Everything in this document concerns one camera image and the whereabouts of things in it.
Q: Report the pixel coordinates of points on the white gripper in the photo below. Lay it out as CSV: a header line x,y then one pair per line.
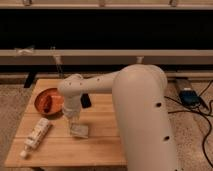
x,y
71,109

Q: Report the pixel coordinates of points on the white sponge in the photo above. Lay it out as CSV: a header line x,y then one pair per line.
x,y
79,130

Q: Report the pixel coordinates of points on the orange bowl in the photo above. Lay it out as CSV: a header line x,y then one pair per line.
x,y
57,101

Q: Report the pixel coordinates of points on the blue device on floor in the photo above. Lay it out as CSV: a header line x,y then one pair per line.
x,y
189,97

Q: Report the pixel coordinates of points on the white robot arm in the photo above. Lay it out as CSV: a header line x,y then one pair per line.
x,y
141,114

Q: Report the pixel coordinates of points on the white tube bottle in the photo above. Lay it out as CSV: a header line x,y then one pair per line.
x,y
35,137

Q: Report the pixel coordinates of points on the brown item in bowl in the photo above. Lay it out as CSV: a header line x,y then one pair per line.
x,y
47,104

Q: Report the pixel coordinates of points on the wooden table board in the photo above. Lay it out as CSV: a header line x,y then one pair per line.
x,y
59,149

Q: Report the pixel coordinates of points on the small black block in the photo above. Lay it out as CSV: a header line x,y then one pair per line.
x,y
85,101

